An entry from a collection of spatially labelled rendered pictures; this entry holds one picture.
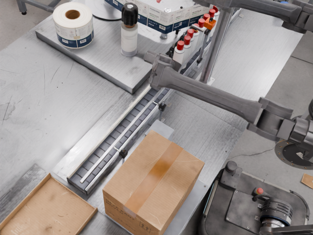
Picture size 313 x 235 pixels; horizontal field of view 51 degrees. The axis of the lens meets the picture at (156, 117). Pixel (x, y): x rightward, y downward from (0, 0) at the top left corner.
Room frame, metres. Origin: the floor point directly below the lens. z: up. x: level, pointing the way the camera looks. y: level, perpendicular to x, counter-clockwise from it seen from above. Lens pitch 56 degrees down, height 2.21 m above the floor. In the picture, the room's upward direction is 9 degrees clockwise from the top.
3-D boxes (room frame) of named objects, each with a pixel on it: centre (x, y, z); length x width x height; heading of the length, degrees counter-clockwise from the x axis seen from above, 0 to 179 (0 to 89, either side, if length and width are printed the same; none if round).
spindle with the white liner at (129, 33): (1.29, 0.21, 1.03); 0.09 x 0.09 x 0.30
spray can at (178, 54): (1.20, -0.06, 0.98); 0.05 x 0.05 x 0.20
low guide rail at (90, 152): (0.99, 0.08, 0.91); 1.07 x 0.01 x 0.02; 154
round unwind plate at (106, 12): (1.65, 0.38, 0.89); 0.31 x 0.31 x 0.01
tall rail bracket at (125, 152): (0.64, 0.13, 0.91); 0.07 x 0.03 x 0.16; 64
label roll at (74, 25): (1.34, 0.52, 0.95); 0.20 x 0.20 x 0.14
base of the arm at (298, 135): (0.53, -0.42, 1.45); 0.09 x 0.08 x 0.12; 164
